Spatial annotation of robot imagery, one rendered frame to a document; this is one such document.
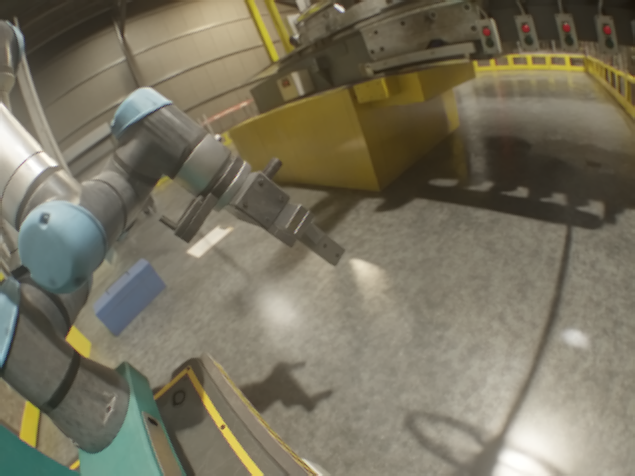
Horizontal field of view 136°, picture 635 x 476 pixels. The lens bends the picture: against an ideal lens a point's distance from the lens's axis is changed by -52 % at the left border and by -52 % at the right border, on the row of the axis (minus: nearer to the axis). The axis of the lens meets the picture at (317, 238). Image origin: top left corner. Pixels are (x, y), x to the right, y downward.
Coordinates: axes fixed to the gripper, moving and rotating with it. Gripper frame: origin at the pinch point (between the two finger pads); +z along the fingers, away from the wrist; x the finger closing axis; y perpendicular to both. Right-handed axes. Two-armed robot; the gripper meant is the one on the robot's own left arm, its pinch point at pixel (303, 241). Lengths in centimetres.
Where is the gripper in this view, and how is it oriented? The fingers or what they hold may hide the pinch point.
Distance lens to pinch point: 40.5
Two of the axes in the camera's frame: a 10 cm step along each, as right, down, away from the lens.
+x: -5.1, -1.5, 8.4
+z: 6.8, 5.3, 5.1
